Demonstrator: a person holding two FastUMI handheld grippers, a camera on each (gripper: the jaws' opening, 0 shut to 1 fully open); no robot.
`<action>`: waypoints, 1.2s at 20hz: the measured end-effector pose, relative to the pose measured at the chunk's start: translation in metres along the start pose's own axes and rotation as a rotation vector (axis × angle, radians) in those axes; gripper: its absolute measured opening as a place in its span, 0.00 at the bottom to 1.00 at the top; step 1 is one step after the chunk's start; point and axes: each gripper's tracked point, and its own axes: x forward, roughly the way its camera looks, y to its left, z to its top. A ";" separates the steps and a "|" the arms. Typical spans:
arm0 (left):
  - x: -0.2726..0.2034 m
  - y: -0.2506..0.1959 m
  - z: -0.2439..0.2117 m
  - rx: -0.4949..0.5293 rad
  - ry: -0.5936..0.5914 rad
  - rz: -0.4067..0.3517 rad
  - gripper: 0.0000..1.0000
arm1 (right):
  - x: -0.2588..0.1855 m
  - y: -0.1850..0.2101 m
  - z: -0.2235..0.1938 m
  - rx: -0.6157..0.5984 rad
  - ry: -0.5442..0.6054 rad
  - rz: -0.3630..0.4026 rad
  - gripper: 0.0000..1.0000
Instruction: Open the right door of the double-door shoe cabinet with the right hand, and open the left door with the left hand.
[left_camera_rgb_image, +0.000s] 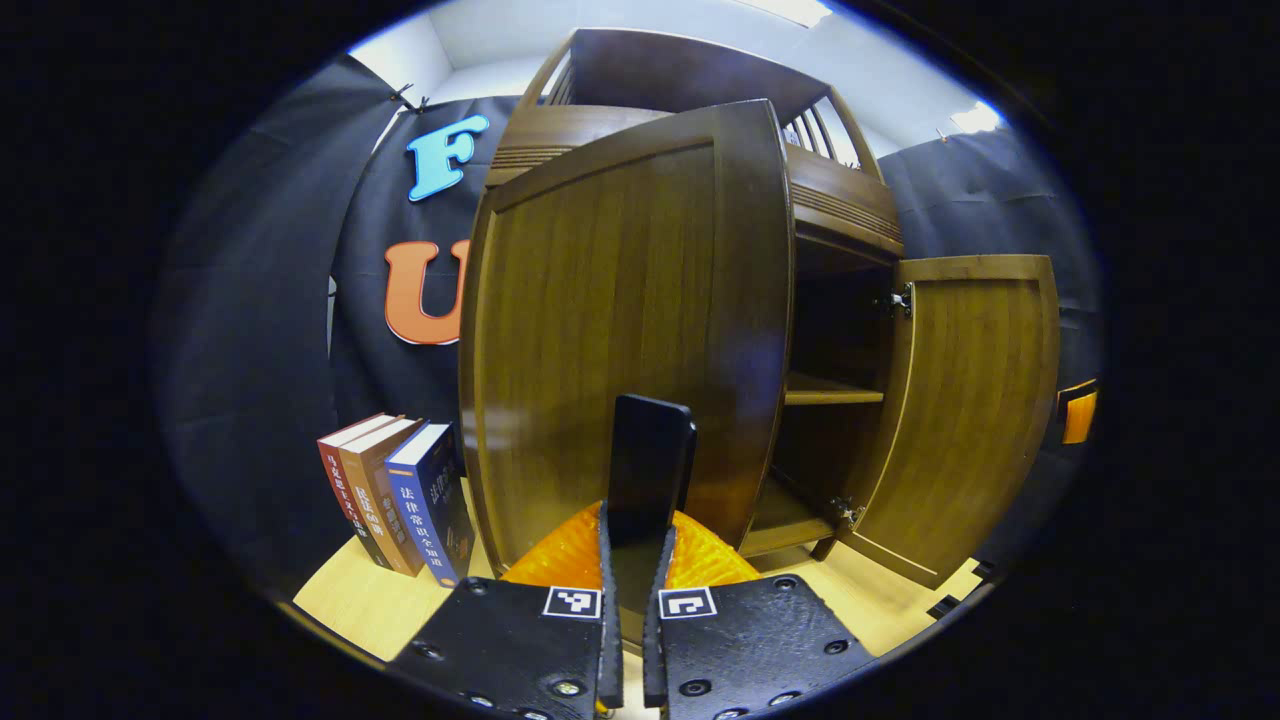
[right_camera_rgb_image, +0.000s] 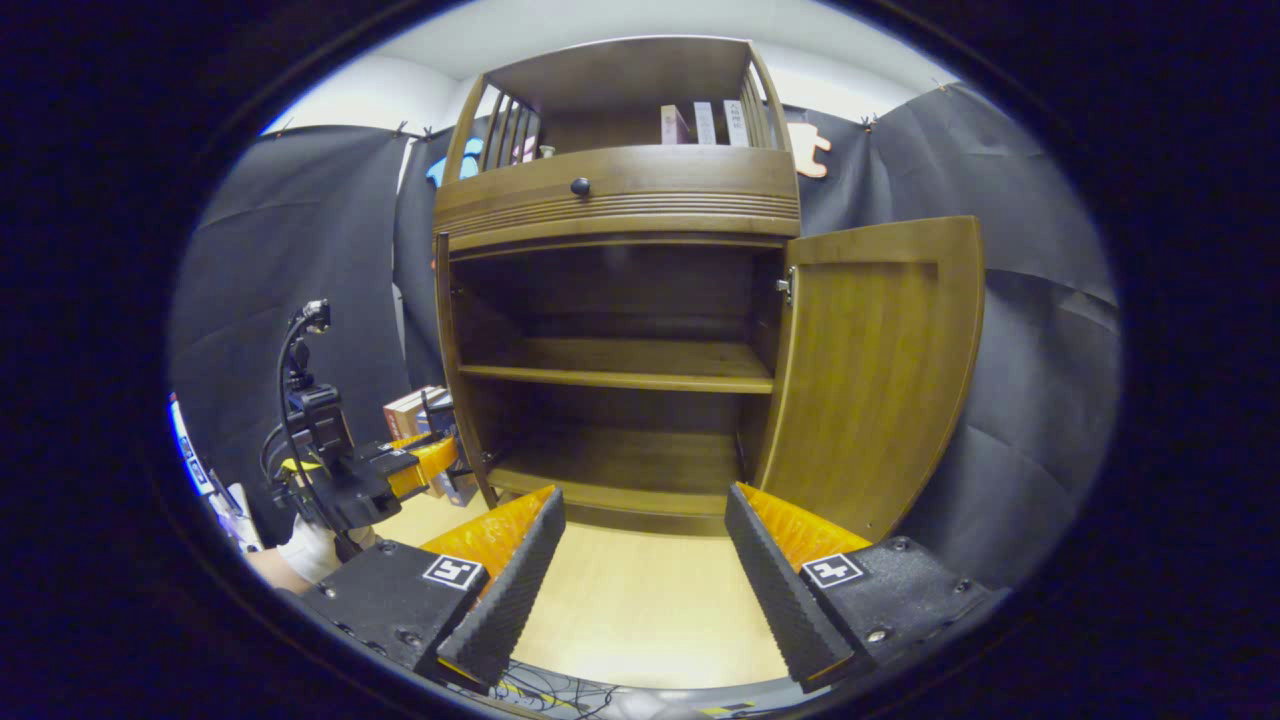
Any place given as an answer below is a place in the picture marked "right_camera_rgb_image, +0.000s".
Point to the wooden drawer with black knob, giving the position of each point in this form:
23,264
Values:
680,178

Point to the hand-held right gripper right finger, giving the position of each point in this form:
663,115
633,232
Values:
780,600

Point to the black backdrop cloth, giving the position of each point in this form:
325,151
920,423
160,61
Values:
1040,380

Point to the wooden shoe cabinet door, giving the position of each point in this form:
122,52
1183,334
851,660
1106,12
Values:
445,300
870,380

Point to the blue white banner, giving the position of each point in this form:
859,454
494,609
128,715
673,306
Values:
190,450

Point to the dark blue book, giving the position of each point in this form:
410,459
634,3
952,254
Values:
442,412

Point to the red white book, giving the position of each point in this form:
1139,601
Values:
405,412

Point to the wooden double-door shoe cabinet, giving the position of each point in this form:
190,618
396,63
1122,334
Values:
620,365

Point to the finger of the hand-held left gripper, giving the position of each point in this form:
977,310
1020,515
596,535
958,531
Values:
400,447
430,470

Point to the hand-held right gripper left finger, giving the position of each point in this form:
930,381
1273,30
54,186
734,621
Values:
510,600

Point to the grey book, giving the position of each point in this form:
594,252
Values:
705,124

